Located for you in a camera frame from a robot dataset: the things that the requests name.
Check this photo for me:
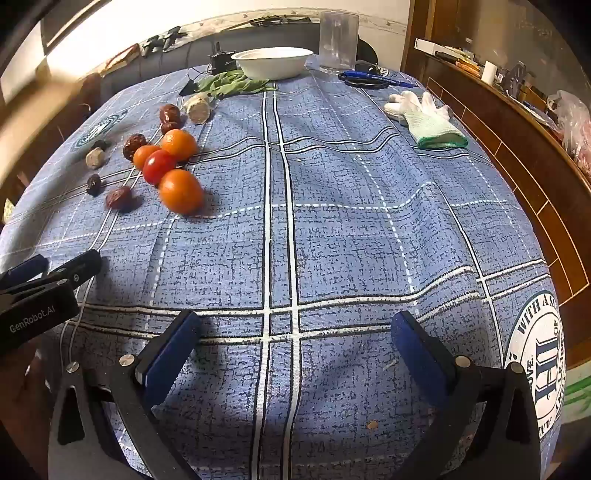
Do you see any blue plaid tablecloth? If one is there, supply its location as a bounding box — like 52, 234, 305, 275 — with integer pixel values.
0, 55, 568, 480

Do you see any blue pen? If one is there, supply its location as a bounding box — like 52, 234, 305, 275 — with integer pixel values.
344, 71, 414, 88

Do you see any clear plastic jug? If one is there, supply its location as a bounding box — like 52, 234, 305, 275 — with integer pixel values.
320, 11, 360, 75

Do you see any green leafy vegetable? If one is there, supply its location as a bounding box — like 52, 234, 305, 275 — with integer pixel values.
196, 71, 278, 100

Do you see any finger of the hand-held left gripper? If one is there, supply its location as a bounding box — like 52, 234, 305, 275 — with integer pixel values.
18, 249, 103, 296
0, 254, 49, 289

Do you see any red framed board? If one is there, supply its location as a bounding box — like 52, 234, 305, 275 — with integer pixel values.
102, 44, 140, 73

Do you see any red cherry tomato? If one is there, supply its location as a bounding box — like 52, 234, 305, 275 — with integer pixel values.
142, 150, 178, 186

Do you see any small orange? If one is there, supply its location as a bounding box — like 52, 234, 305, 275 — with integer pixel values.
158, 169, 205, 215
161, 129, 199, 162
133, 145, 160, 171

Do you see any white bowl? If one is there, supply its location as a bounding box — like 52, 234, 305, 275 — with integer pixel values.
231, 47, 315, 80

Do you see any wooden sideboard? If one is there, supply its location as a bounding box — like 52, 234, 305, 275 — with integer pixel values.
401, 0, 591, 370

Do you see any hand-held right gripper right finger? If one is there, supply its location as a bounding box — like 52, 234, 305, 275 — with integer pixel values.
390, 310, 542, 480

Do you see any white knit glove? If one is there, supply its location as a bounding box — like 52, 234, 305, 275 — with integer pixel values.
384, 90, 468, 149

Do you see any dark long tool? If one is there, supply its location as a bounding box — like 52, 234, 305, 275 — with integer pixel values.
221, 15, 279, 33

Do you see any black sofa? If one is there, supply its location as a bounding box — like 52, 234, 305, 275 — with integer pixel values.
100, 21, 324, 95

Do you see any clear plastic bag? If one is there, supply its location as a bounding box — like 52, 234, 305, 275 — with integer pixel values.
547, 90, 591, 182

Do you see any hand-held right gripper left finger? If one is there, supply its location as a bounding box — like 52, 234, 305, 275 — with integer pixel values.
47, 309, 202, 480

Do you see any brown armchair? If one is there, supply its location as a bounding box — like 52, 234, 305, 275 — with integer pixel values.
78, 71, 105, 121

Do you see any white flat box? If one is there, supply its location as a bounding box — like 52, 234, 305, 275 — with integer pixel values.
414, 38, 463, 54

